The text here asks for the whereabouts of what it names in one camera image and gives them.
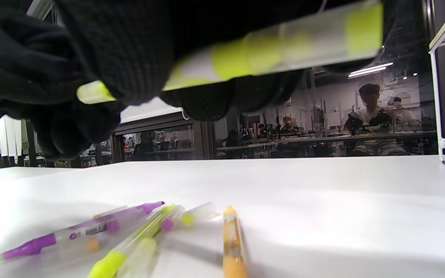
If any person's right hand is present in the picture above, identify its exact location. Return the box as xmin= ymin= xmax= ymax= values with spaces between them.
xmin=0 ymin=0 xmax=430 ymax=161

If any yellow highlighter with clear body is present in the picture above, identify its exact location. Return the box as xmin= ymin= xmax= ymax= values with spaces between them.
xmin=76 ymin=0 xmax=384 ymax=105

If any clear highlighter with purple band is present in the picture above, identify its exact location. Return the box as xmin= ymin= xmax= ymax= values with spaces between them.
xmin=161 ymin=202 xmax=217 ymax=232

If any purple highlighter pen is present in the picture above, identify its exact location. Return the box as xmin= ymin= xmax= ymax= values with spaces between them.
xmin=0 ymin=201 xmax=165 ymax=264

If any clear pale yellow highlighter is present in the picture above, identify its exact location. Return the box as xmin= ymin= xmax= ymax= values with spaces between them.
xmin=116 ymin=237 xmax=158 ymax=278

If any yellow-green highlighter pen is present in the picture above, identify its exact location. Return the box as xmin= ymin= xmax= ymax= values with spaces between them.
xmin=88 ymin=205 xmax=177 ymax=278

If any long background work table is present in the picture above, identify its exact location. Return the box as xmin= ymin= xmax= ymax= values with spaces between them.
xmin=215 ymin=131 xmax=438 ymax=152

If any orange pen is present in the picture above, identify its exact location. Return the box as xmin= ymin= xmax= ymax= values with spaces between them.
xmin=222 ymin=206 xmax=248 ymax=278

